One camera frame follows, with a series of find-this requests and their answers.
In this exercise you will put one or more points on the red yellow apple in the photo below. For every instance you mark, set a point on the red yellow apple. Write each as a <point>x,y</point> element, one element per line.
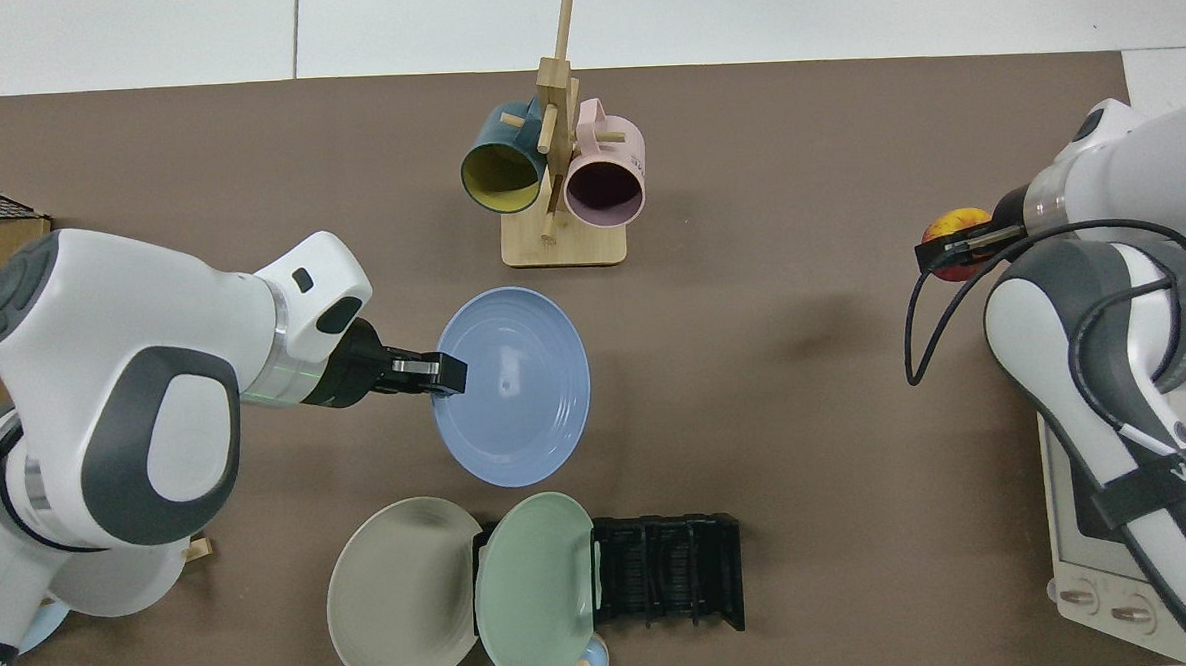
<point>954,225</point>

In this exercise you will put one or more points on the beige plate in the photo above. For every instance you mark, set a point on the beige plate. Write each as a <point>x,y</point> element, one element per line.
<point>399,597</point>

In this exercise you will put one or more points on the wooden plate rack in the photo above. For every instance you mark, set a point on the wooden plate rack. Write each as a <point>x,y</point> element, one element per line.
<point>198,549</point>

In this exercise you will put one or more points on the green plate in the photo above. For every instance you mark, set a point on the green plate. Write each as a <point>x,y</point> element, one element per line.
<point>534,596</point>

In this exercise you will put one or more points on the white plate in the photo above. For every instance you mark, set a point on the white plate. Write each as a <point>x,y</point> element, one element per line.
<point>134,588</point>

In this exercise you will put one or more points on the black dish rack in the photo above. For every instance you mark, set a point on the black dish rack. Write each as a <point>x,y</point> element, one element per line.
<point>668,570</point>

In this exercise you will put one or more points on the light blue plate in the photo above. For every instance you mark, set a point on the light blue plate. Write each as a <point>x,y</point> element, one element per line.
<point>43,627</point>

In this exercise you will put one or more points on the wooden cup stand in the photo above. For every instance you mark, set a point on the wooden cup stand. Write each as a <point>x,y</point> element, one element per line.
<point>561,244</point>

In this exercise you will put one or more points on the brown tablecloth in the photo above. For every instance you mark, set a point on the brown tablecloth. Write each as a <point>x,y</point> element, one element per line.
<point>746,166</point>

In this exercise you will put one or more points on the dark teal mug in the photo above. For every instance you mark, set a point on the dark teal mug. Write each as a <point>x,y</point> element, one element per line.
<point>500,142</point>

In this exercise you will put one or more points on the pink mug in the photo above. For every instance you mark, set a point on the pink mug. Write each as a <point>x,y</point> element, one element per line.
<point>615,142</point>

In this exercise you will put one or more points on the pale toaster oven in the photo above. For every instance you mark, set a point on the pale toaster oven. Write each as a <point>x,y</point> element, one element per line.
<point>1077,532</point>

